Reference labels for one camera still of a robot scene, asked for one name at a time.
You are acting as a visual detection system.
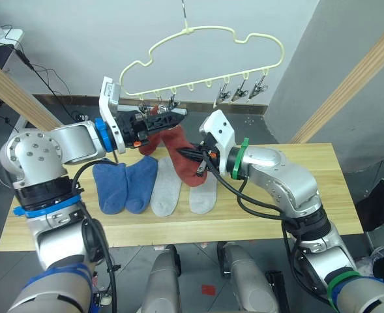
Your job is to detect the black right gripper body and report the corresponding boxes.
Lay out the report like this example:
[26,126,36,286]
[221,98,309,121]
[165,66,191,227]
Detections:
[195,138,220,164]

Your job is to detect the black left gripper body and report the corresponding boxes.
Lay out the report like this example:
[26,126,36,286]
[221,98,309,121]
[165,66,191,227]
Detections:
[115,109,152,150]

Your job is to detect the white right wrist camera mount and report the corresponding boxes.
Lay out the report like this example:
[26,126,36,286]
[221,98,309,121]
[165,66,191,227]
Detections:
[199,110,237,179]

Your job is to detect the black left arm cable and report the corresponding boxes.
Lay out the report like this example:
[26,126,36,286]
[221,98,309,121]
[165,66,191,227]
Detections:
[70,158,119,313]

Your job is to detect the black bar under table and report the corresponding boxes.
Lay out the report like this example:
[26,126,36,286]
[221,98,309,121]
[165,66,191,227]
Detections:
[265,270,291,313]

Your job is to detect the wooden beam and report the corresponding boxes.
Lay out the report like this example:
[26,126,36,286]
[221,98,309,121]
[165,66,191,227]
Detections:
[0,52,62,132]
[289,15,384,144]

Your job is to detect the brown baseboard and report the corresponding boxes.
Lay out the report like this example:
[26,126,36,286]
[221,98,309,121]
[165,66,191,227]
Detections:
[31,94,268,115]

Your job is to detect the grey sock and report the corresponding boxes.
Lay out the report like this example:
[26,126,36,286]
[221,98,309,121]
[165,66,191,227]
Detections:
[151,156,183,218]
[188,175,218,215]

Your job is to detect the white box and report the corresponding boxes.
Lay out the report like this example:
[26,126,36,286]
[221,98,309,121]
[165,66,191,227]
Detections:
[1,28,25,44]

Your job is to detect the metal hanger hook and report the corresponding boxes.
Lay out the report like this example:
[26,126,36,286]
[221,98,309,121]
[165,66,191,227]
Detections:
[181,0,190,32]

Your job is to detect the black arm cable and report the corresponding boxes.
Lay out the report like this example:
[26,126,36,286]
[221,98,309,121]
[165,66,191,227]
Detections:
[196,153,332,306]
[70,158,119,313]

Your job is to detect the blue sock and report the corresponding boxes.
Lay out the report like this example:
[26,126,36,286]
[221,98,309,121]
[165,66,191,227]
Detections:
[92,162,128,215]
[125,155,159,215]

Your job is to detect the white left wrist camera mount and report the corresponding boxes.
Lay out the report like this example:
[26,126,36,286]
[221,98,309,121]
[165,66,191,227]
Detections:
[98,76,127,155]

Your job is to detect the grey robot leg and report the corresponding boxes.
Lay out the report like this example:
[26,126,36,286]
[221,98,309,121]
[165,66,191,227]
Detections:
[216,241,280,313]
[139,244,183,313]

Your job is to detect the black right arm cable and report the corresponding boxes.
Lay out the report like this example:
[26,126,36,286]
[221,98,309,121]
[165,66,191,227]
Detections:
[196,153,332,306]

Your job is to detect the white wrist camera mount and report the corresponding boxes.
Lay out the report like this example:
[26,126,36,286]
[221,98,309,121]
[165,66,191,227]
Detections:
[199,110,237,179]
[98,76,127,155]

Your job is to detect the cream cloud-shaped clip hanger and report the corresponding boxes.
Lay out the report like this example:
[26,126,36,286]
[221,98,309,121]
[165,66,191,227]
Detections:
[119,25,286,110]

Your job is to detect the black floor cable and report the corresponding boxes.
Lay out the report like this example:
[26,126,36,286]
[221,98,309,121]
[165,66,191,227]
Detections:
[14,48,91,121]

